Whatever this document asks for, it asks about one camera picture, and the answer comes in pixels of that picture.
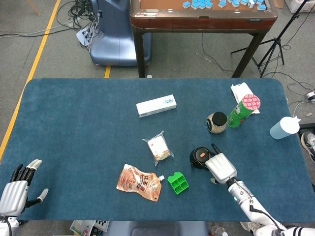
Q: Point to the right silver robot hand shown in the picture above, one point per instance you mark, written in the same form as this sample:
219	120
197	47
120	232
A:
221	167

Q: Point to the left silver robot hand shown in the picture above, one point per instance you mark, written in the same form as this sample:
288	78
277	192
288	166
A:
13	199

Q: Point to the black round container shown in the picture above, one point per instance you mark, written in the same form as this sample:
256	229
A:
200	155

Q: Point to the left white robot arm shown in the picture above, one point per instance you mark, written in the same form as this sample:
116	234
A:
6	227

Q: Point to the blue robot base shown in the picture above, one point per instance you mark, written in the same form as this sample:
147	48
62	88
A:
113	44

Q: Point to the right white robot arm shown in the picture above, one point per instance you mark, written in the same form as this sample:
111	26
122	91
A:
246	201

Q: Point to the glass jar black lid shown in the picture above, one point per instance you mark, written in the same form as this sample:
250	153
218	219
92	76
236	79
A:
216	123

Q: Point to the green plastic grid block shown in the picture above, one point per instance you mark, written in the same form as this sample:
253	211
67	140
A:
178	184

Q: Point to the green chips can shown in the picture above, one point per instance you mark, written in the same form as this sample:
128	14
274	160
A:
237	113

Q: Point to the clear water bottle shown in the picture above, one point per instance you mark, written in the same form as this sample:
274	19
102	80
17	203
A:
217	231

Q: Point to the wrapped sandwich cake package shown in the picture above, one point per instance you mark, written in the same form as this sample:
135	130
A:
158	147

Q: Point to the translucent squeeze bottle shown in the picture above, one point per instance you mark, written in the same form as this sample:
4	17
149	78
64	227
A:
283	127

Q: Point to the colourful booklet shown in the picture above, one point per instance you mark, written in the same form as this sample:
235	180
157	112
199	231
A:
82	228

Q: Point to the white paper bag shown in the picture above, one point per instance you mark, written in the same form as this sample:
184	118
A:
240	91

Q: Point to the orange spouted drink pouch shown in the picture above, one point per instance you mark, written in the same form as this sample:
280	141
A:
139	183

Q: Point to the white toothpaste box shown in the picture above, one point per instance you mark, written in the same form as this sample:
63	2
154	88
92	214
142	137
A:
156	106

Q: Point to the blue-grey robot torso base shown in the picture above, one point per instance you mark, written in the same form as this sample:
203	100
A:
157	229

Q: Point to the black and white sneaker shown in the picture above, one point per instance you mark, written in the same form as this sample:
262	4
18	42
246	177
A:
308	145

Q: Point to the checkerboard calibration sheet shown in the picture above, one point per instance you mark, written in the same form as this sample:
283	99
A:
102	225

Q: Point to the blue table cloth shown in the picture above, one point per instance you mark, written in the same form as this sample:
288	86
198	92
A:
73	123

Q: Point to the white power adapter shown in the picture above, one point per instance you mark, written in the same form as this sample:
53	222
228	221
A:
310	96

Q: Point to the black tripod stand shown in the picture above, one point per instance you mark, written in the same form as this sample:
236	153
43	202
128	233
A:
280	41

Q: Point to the brown mahjong table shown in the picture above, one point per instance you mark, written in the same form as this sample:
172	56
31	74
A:
197	23

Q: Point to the white face mahjong tile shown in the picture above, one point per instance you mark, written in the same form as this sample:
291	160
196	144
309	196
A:
251	3

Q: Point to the blue mahjong tile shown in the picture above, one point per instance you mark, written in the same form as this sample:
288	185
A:
186	3

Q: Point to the white power strip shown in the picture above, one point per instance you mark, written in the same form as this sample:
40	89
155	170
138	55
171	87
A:
83	35

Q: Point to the white chair wooden legs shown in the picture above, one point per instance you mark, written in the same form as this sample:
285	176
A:
34	7

